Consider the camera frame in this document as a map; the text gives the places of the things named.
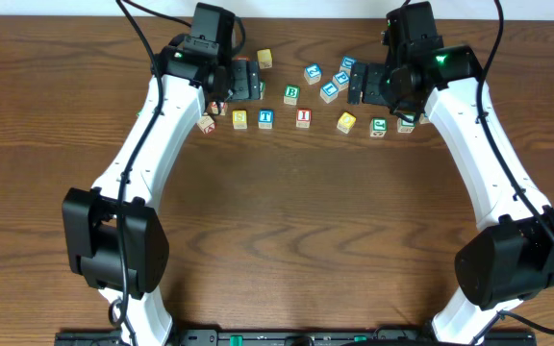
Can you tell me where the yellow S block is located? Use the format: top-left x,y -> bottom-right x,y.
232,110 -> 248,130

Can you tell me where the green 4 block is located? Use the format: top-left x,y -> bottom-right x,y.
397,114 -> 416,134

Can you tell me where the blue D block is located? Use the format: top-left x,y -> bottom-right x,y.
340,56 -> 357,75

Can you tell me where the yellow O block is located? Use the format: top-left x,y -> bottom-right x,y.
337,111 -> 357,134

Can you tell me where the green B block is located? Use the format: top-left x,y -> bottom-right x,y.
284,85 -> 300,106

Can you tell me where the blue P block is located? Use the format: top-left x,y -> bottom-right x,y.
332,71 -> 350,91

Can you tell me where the red-sided wooden block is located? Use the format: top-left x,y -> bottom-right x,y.
196,115 -> 216,135

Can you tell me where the red A block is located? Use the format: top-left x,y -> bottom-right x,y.
209,102 -> 228,116

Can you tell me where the blue T block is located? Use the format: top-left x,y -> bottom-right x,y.
258,110 -> 274,130

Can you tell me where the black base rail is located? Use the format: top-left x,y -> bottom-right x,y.
53,328 -> 538,346

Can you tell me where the blue 2 block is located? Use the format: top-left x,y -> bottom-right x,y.
304,63 -> 322,85

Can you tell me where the yellow block top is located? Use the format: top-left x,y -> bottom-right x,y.
257,49 -> 273,69

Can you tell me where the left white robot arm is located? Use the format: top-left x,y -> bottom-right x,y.
55,3 -> 260,345

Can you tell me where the green J block right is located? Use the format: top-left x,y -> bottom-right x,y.
369,117 -> 388,137

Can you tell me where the blue L block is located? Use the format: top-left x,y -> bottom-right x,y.
319,82 -> 340,104

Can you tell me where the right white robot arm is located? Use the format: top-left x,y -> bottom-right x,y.
348,2 -> 554,345

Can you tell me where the red I block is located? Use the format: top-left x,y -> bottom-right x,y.
296,109 -> 312,128

